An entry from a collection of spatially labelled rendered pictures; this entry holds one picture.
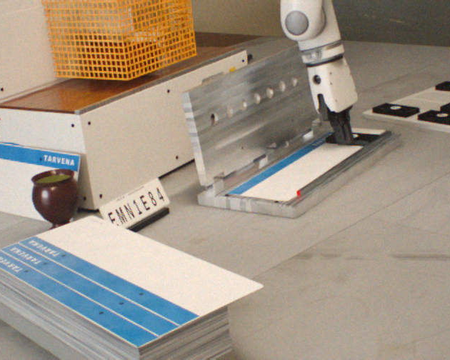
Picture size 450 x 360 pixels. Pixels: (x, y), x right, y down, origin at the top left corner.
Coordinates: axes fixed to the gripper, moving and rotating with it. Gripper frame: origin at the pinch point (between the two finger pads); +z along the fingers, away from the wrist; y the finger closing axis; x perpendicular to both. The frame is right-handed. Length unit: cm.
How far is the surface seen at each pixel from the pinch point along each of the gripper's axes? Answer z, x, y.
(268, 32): -9, 152, 214
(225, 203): 2.2, 7.5, -33.4
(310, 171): 2.8, -0.4, -16.1
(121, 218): -2, 17, -50
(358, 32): 3, 121, 243
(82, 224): -6, 9, -66
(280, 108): -7.9, 10.6, -3.9
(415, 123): 5.0, -4.7, 23.0
